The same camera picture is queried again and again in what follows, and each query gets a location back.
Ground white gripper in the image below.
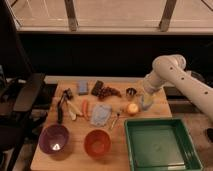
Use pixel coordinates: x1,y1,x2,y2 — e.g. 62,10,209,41
140,74,164,109

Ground black dish brush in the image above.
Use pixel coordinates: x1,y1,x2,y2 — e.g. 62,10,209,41
57,88,73,124

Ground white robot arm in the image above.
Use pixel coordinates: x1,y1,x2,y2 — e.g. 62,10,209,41
142,54,213,122

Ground red bowl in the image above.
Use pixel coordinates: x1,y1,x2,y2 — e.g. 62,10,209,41
84,129,111,158

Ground purple bowl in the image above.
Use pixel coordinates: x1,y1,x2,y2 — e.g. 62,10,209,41
38,124,69,154

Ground yellow red apple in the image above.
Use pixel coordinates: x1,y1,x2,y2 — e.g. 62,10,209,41
126,103,139,116

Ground small metal spoon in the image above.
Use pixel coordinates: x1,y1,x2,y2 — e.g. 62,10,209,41
109,112,120,131

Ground green plastic tray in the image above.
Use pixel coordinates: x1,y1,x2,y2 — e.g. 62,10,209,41
124,119,203,171

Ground dark grape bunch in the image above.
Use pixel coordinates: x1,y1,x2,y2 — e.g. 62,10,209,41
98,87,121,100

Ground blue grey cloth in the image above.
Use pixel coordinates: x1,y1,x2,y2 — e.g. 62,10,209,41
90,104,112,127

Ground dark chocolate bar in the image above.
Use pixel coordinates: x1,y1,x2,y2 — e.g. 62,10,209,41
91,81,103,96

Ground orange carrot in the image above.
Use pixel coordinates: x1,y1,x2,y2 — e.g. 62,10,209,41
82,100,89,121

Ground blue sponge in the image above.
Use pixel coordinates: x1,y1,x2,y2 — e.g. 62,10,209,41
78,81,89,95

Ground black office chair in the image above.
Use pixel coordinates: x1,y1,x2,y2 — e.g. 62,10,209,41
0,0,46,171

